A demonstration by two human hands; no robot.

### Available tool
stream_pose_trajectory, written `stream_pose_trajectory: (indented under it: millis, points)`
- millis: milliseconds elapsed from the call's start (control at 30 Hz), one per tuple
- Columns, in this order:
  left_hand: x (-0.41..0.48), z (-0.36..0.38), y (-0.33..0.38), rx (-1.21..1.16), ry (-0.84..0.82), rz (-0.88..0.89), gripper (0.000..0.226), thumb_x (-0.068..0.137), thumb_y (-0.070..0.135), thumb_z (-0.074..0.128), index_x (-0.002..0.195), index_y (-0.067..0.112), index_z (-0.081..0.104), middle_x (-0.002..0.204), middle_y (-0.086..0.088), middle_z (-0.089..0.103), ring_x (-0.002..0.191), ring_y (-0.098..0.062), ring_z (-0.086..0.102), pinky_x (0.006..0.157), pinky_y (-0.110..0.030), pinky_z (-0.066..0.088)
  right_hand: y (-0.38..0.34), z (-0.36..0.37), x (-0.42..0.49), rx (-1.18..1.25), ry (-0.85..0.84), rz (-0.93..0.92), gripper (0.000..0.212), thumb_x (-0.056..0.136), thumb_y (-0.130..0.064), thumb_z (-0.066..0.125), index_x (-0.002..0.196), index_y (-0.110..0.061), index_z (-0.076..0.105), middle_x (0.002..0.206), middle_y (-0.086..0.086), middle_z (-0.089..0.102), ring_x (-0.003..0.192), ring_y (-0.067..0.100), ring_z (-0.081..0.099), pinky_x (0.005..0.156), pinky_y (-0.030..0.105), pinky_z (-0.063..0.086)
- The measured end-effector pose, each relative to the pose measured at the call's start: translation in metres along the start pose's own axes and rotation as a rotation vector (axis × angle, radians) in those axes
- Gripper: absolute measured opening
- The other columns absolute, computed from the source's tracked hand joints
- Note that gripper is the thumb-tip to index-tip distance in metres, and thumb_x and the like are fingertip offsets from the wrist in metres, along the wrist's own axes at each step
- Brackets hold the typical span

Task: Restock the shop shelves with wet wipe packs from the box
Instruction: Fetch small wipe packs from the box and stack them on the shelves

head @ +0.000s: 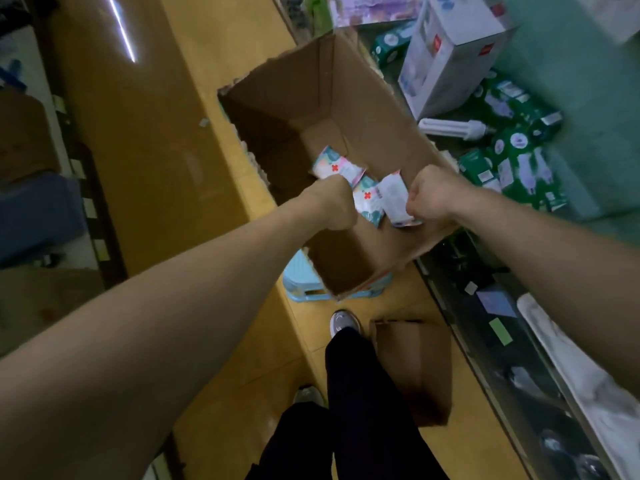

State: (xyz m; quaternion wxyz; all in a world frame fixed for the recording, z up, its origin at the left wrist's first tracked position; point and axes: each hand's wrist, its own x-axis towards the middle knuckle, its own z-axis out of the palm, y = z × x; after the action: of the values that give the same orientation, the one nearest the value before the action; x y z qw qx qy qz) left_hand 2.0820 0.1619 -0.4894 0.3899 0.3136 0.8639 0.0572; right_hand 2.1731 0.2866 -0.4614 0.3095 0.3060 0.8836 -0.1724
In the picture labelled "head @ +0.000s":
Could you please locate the person's left hand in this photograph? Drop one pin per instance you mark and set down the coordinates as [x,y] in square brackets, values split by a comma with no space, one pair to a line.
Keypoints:
[332,203]

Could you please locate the person's right hand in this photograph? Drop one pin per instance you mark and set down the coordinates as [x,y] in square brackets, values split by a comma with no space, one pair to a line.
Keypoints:
[440,193]

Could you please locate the brown cardboard box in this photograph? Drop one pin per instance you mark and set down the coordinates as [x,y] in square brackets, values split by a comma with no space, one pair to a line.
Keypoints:
[415,375]
[300,95]

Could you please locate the metal store shelving unit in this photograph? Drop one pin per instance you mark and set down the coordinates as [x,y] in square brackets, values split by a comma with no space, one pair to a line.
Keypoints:
[75,175]

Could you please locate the person's right forearm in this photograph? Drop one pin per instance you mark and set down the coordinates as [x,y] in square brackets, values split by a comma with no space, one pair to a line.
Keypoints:
[560,265]

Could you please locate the person's left forearm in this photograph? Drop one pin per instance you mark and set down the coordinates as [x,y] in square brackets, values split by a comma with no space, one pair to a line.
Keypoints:
[130,365]

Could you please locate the person's black white shoe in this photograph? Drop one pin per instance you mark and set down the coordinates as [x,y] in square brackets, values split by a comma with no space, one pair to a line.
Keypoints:
[345,320]
[308,395]

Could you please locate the white printed box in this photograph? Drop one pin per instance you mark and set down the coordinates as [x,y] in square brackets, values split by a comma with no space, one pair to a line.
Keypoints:
[455,55]

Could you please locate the slim green white box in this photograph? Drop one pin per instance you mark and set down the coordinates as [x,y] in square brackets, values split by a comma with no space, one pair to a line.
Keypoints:
[392,43]

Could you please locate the person's black trousers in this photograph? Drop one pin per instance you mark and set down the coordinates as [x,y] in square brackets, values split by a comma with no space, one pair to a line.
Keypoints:
[370,425]

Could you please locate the white tube lamp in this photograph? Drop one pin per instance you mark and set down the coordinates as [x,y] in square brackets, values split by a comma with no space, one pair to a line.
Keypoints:
[455,129]

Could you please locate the blue plastic stool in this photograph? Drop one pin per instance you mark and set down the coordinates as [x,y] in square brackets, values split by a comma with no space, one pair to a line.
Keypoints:
[300,280]

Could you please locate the green bulb boxes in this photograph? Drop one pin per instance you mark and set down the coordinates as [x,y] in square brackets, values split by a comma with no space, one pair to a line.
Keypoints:
[520,165]

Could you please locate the clear wrapped purple items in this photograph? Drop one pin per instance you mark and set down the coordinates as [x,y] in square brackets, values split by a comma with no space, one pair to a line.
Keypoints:
[375,9]

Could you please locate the white ceramic tea set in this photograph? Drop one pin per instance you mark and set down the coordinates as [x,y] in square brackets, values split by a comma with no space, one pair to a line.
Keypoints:
[600,395]

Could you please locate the blue carton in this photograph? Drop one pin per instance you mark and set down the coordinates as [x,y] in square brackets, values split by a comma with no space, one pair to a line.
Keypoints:
[40,220]

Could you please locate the brown carton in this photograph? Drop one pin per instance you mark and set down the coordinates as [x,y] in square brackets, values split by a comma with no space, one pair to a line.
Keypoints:
[25,135]
[45,310]

